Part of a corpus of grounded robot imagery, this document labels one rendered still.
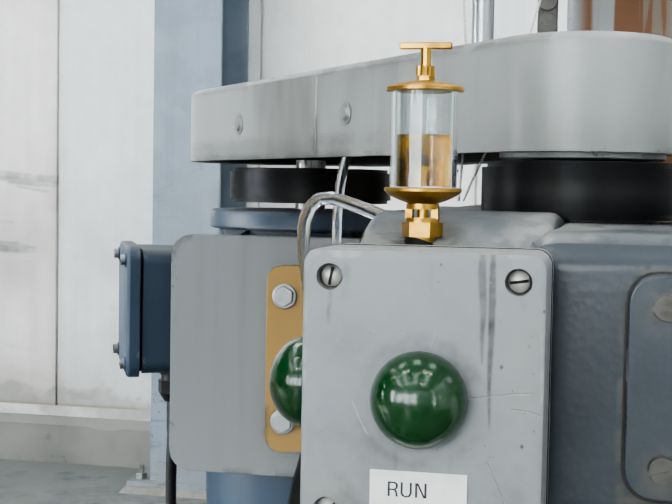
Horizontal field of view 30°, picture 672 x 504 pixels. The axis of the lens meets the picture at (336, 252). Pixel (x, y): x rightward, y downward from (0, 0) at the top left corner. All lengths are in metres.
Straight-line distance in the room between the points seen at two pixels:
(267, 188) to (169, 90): 4.59
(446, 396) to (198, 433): 0.51
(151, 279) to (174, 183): 4.58
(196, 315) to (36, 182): 5.35
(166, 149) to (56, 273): 1.03
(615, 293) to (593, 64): 0.14
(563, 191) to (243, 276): 0.36
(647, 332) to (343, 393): 0.11
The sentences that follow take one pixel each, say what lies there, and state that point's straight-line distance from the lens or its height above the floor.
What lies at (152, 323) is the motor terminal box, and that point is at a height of 1.25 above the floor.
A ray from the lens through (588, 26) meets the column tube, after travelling 0.93.
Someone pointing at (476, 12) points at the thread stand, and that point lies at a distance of 0.78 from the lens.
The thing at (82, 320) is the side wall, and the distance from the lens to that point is 6.14.
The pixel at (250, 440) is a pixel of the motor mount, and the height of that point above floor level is 1.18.
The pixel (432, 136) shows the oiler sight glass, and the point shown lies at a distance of 0.45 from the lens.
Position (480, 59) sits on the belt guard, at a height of 1.41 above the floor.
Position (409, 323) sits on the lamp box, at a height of 1.31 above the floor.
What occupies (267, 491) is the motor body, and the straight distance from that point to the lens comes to 0.90.
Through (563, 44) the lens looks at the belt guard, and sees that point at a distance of 0.55.
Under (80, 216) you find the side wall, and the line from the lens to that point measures 6.11.
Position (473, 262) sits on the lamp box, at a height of 1.33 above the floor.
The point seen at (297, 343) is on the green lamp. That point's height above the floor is 1.30.
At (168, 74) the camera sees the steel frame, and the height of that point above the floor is 1.82.
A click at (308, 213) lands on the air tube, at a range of 0.56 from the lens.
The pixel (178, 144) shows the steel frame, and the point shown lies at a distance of 5.45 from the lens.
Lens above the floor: 1.35
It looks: 3 degrees down
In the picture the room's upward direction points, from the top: 1 degrees clockwise
